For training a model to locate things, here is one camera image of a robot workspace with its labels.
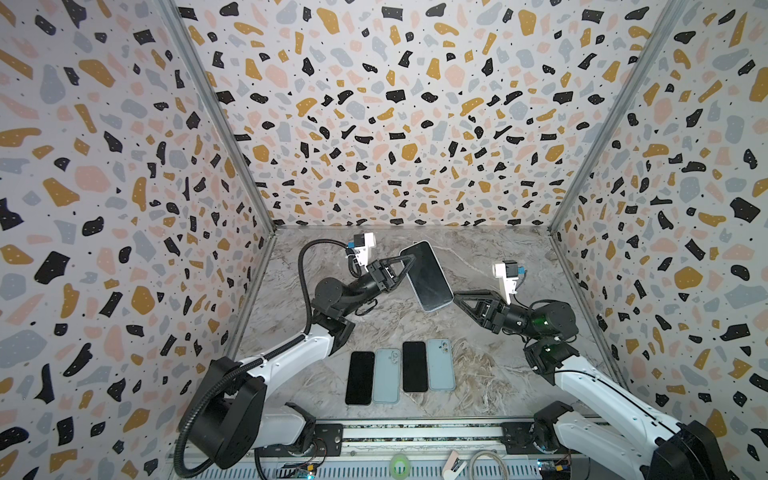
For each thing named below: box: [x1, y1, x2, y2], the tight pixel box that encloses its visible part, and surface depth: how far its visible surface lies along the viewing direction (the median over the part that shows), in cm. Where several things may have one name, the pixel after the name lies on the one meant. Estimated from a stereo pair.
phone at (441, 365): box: [426, 339, 457, 391], surface depth 88 cm
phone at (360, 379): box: [345, 351, 375, 406], surface depth 85 cm
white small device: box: [442, 450, 459, 480], surface depth 70 cm
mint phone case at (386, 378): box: [373, 349, 401, 404], surface depth 86 cm
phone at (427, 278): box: [400, 240, 454, 313], surface depth 66 cm
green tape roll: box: [391, 453, 410, 479], surface depth 72 cm
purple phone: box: [402, 341, 428, 392], surface depth 87 cm
